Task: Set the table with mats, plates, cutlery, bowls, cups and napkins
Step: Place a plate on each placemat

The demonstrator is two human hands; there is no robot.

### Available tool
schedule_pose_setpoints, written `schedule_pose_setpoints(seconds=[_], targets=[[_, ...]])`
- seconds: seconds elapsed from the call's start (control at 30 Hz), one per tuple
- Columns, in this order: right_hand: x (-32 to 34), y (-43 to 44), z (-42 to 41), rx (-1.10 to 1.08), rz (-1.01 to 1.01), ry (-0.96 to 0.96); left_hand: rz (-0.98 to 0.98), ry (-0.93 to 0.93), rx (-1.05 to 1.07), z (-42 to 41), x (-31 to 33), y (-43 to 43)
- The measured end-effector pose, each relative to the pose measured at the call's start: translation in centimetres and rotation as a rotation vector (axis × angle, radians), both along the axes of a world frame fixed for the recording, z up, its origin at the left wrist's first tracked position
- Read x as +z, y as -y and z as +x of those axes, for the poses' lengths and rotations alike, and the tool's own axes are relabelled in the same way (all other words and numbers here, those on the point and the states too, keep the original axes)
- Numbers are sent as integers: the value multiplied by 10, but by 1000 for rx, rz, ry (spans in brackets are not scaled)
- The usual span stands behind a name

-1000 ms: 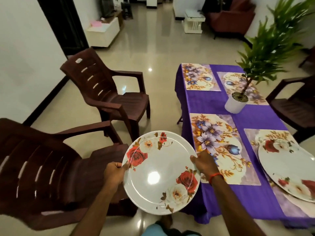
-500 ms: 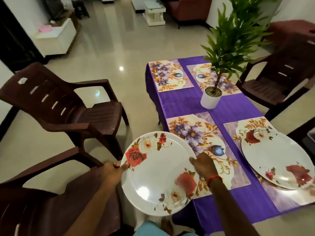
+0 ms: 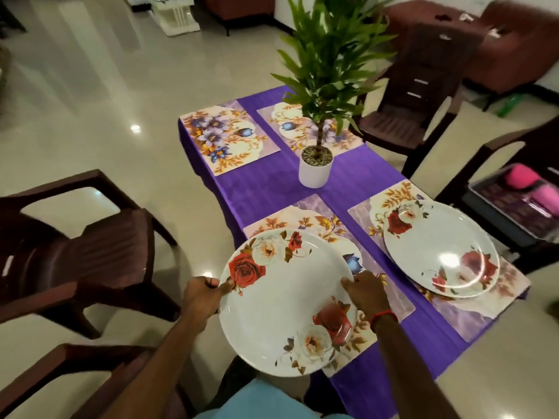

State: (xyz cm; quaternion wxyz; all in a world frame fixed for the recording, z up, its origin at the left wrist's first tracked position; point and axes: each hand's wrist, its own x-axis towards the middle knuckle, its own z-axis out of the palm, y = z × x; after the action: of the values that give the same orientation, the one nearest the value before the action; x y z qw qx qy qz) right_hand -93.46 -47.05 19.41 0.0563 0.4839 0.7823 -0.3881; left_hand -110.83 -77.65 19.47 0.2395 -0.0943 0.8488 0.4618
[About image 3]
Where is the person's left hand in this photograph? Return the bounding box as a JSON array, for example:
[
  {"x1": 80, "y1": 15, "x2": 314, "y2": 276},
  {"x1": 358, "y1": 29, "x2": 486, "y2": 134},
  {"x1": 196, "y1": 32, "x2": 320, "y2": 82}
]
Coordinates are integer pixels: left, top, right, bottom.
[{"x1": 181, "y1": 275, "x2": 235, "y2": 332}]

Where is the person's right hand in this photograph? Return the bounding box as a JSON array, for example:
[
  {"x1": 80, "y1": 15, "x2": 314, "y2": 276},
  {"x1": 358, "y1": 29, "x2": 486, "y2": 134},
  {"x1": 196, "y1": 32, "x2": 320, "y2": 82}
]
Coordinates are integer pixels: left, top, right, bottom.
[{"x1": 341, "y1": 270, "x2": 394, "y2": 321}]

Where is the white floral plate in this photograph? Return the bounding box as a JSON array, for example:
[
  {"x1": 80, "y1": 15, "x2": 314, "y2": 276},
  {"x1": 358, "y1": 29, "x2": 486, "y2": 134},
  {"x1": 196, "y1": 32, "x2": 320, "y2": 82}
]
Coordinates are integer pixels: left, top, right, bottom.
[
  {"x1": 381, "y1": 200, "x2": 501, "y2": 300},
  {"x1": 217, "y1": 226, "x2": 361, "y2": 378}
]

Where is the grey plastic tray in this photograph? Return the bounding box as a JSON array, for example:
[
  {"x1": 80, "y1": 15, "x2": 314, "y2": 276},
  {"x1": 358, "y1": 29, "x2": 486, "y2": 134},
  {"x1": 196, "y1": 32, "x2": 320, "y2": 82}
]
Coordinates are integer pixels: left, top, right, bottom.
[{"x1": 461, "y1": 161, "x2": 559, "y2": 251}]

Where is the person's right forearm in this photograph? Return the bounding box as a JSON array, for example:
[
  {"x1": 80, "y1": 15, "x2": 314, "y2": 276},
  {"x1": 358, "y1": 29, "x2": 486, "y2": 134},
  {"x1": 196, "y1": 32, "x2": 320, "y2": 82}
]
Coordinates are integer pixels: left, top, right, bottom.
[{"x1": 371, "y1": 314, "x2": 464, "y2": 419}]

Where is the person's left forearm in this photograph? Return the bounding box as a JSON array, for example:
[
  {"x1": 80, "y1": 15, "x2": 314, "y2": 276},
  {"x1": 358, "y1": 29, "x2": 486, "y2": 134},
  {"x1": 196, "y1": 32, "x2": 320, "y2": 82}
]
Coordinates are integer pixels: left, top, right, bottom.
[{"x1": 100, "y1": 318, "x2": 215, "y2": 419}]

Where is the person's teal t-shirt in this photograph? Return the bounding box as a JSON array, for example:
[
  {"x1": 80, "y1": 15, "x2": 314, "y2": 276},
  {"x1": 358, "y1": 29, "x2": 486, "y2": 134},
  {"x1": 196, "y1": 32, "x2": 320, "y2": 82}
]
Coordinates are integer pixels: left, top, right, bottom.
[{"x1": 194, "y1": 378, "x2": 351, "y2": 419}]

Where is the purple tablecloth table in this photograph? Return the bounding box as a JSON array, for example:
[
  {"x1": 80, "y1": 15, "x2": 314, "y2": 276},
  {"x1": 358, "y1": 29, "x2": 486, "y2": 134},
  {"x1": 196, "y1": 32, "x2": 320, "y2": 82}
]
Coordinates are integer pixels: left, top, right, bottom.
[{"x1": 177, "y1": 85, "x2": 529, "y2": 419}]

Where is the red wrist thread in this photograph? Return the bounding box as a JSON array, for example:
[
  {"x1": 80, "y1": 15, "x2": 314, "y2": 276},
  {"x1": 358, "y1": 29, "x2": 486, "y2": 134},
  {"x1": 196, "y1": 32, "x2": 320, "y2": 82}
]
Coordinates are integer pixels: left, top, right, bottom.
[{"x1": 367, "y1": 308, "x2": 401, "y2": 330}]

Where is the green plant in white pot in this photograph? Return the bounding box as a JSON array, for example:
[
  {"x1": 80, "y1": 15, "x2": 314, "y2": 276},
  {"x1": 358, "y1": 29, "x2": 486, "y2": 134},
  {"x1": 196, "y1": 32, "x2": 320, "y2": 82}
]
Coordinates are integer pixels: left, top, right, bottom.
[{"x1": 271, "y1": 0, "x2": 398, "y2": 189}]

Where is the green bottle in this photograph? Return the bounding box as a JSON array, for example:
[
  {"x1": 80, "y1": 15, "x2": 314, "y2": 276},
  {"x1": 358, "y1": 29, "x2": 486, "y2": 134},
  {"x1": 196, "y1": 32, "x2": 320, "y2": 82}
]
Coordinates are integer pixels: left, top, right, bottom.
[{"x1": 496, "y1": 93, "x2": 525, "y2": 119}]

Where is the red-brown sofa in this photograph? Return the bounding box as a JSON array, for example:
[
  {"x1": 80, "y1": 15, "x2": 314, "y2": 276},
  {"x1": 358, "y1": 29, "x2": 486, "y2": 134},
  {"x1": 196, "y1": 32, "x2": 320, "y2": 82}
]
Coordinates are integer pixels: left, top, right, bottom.
[{"x1": 384, "y1": 0, "x2": 559, "y2": 97}]

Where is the white small table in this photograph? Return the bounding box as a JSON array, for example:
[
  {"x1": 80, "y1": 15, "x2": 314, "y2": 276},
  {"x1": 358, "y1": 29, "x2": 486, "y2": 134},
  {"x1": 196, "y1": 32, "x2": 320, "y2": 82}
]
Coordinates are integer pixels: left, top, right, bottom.
[{"x1": 148, "y1": 0, "x2": 202, "y2": 37}]

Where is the brown armchair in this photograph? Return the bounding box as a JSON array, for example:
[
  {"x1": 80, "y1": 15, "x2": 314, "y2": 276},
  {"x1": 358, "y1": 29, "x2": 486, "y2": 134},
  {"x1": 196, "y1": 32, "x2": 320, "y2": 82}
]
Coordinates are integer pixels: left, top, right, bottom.
[{"x1": 203, "y1": 0, "x2": 276, "y2": 35}]

